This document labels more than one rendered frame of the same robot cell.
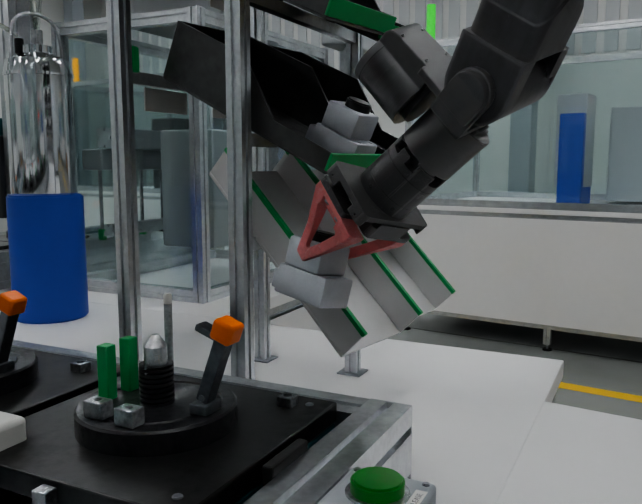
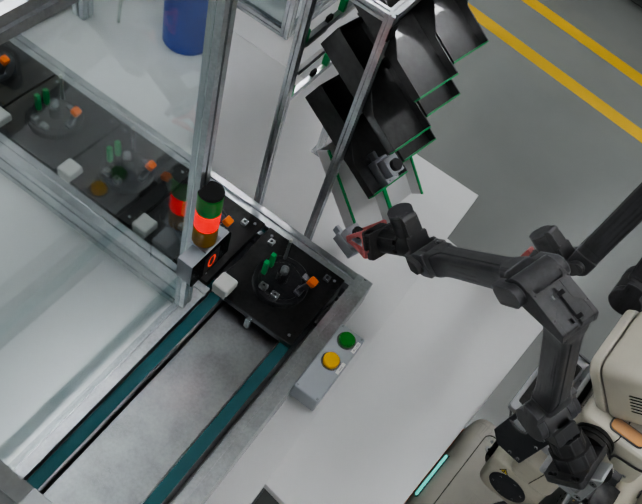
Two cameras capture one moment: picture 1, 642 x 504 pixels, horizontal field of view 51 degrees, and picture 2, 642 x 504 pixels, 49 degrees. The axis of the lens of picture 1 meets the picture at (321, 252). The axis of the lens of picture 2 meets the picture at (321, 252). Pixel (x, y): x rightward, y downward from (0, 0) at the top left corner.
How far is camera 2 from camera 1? 131 cm
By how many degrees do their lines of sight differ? 48
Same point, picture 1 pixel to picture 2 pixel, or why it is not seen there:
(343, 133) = (384, 175)
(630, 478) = (448, 308)
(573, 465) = (432, 294)
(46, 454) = (246, 298)
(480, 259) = not seen: outside the picture
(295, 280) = (342, 243)
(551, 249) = not seen: outside the picture
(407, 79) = (403, 233)
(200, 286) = (286, 29)
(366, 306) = (373, 214)
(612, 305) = not seen: outside the picture
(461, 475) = (386, 291)
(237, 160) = (332, 173)
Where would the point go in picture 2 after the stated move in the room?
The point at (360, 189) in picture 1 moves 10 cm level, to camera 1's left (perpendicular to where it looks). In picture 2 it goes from (374, 245) to (332, 235)
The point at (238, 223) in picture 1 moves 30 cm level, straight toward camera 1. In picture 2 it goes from (325, 191) to (323, 298)
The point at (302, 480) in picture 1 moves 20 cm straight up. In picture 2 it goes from (325, 326) to (346, 286)
